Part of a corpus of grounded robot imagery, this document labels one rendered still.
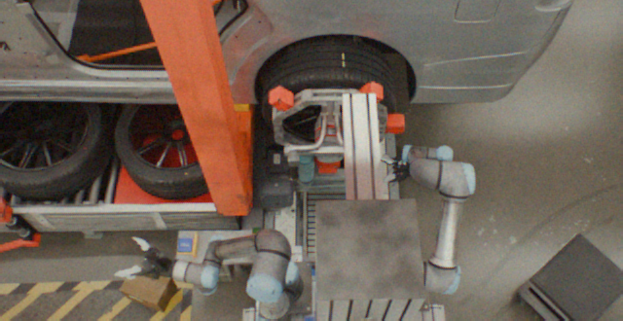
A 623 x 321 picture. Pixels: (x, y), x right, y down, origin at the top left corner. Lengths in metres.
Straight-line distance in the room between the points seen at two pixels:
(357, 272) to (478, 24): 1.56
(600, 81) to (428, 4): 2.18
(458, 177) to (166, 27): 1.21
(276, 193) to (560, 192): 1.75
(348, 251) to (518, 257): 2.40
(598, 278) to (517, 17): 1.46
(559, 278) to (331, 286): 2.14
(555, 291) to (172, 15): 2.37
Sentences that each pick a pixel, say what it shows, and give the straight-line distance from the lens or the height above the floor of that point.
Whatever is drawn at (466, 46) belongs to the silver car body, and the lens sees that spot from 2.87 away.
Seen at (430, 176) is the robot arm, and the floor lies 1.30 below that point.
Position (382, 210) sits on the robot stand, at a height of 2.03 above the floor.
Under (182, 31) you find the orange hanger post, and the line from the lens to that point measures 1.92.
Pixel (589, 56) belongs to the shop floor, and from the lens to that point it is 4.68.
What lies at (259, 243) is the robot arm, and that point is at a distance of 2.14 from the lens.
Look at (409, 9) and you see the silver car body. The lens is 2.63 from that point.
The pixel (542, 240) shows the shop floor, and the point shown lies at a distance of 3.88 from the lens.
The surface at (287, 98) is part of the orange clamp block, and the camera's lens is 2.79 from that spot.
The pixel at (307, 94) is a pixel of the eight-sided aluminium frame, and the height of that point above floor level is 1.12.
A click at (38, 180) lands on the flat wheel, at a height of 0.50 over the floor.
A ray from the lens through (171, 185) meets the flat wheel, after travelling 3.34.
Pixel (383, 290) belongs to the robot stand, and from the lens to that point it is 1.46.
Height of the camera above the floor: 3.43
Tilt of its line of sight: 61 degrees down
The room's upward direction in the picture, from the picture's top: 1 degrees clockwise
